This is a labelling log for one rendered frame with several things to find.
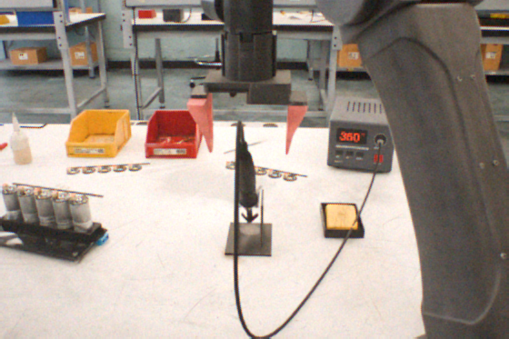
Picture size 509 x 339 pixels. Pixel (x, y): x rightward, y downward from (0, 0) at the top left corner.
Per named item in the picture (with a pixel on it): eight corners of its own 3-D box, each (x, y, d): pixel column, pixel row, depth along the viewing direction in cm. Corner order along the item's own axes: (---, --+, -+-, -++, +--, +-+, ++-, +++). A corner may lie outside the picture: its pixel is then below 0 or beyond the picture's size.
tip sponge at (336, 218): (364, 238, 61) (365, 228, 60) (324, 238, 61) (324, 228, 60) (355, 210, 68) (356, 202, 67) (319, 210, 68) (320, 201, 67)
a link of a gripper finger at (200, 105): (198, 141, 62) (195, 74, 58) (251, 142, 61) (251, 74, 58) (189, 161, 55) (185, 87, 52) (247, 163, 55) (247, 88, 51)
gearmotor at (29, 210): (35, 229, 60) (27, 196, 58) (21, 226, 61) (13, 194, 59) (46, 220, 63) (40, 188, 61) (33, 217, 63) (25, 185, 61)
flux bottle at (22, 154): (28, 156, 86) (18, 108, 82) (35, 161, 84) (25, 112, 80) (11, 161, 84) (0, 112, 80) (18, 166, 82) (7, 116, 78)
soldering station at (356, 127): (391, 176, 78) (397, 124, 75) (325, 170, 81) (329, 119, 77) (389, 144, 92) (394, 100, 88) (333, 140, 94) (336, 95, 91)
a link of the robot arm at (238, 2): (214, 35, 55) (213, -23, 52) (256, 33, 57) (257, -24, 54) (234, 44, 49) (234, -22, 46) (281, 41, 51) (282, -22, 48)
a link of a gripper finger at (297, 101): (249, 142, 61) (249, 74, 58) (303, 143, 61) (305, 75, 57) (245, 163, 55) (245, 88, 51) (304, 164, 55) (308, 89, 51)
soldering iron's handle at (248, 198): (237, 208, 55) (229, 153, 44) (238, 190, 56) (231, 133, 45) (257, 208, 55) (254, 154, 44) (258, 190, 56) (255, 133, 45)
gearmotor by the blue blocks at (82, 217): (87, 238, 58) (81, 204, 56) (72, 235, 59) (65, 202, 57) (97, 228, 61) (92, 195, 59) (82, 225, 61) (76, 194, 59)
